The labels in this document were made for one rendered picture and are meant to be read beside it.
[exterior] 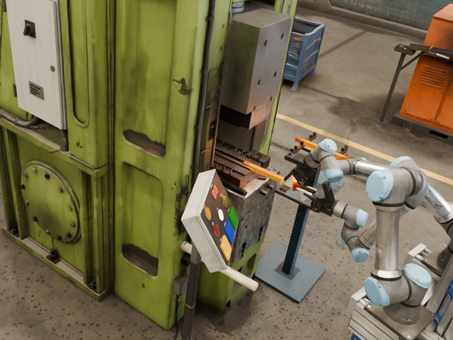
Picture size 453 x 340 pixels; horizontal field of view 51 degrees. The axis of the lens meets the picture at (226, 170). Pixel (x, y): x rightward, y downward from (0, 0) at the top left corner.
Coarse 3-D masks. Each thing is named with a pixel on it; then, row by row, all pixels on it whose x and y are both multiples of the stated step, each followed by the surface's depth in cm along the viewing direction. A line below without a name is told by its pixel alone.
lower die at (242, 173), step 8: (216, 144) 268; (216, 152) 259; (232, 152) 263; (216, 160) 255; (224, 160) 256; (232, 160) 255; (248, 160) 258; (216, 168) 250; (224, 168) 251; (232, 168) 250; (240, 168) 251; (248, 168) 250; (224, 176) 248; (232, 176) 245; (240, 176) 246; (248, 176) 250; (256, 176) 260; (240, 184) 245
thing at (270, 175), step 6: (246, 162) 253; (252, 168) 250; (258, 168) 249; (264, 174) 247; (270, 174) 245; (276, 174) 246; (276, 180) 244; (294, 186) 238; (300, 186) 238; (306, 186) 238; (312, 192) 235
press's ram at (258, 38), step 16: (240, 16) 208; (256, 16) 212; (272, 16) 215; (288, 16) 218; (240, 32) 204; (256, 32) 199; (272, 32) 209; (288, 32) 222; (240, 48) 207; (256, 48) 202; (272, 48) 215; (240, 64) 210; (256, 64) 208; (272, 64) 221; (224, 80) 218; (240, 80) 213; (256, 80) 214; (272, 80) 228; (224, 96) 222; (240, 96) 217; (256, 96) 220; (272, 96) 236
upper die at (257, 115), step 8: (264, 104) 231; (224, 112) 232; (232, 112) 229; (240, 112) 226; (256, 112) 227; (264, 112) 235; (232, 120) 231; (240, 120) 228; (248, 120) 226; (256, 120) 231; (248, 128) 228
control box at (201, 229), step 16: (208, 176) 204; (192, 192) 198; (208, 192) 194; (224, 192) 211; (192, 208) 186; (208, 208) 189; (224, 208) 206; (192, 224) 182; (208, 224) 186; (224, 224) 201; (192, 240) 187; (208, 240) 185; (208, 256) 190; (224, 256) 192
